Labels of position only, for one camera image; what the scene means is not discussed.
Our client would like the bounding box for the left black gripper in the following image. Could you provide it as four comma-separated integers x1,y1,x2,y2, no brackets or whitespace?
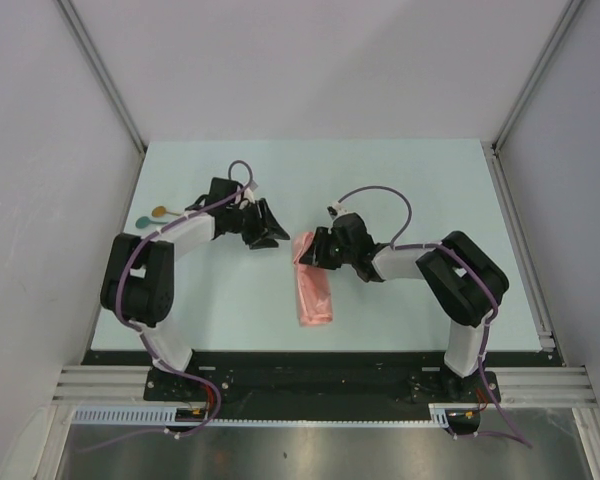
226,199,289,250

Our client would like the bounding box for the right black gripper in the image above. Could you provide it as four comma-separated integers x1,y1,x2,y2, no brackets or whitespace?
299,226,356,270

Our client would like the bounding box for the pink satin napkin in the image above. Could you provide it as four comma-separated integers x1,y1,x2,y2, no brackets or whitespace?
292,232,334,327

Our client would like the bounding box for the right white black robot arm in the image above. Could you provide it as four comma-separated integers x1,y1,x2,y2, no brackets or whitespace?
294,207,509,401

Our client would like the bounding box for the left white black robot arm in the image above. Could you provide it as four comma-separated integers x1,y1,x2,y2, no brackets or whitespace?
100,177,290,400

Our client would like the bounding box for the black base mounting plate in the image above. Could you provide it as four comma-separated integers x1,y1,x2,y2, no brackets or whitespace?
143,351,501,420

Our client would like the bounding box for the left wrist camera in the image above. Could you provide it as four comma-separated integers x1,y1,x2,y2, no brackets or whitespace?
240,187,256,203

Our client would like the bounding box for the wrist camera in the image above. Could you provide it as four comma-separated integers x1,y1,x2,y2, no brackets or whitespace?
327,201,349,221
240,187,256,203

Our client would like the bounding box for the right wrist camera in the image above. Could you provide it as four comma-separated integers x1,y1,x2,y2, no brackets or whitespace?
327,201,349,221

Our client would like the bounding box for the gold spoon teal handle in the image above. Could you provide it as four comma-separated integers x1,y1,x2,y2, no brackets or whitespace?
151,205,180,218

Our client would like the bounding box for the right aluminium table rail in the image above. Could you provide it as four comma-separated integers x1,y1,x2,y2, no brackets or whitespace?
481,142,561,354

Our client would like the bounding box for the white slotted cable duct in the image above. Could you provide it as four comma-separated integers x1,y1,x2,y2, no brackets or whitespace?
73,405,478,429

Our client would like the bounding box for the front aluminium cross rail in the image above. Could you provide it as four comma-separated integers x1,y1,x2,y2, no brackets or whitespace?
53,366,598,408

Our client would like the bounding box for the left aluminium frame post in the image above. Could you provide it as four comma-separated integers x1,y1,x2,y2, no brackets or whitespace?
53,0,148,158

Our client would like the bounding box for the aluminium frame post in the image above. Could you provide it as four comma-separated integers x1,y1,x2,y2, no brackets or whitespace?
491,0,587,154
53,0,148,158

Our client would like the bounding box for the right aluminium frame post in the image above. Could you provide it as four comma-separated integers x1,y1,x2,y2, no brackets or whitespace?
491,0,587,154

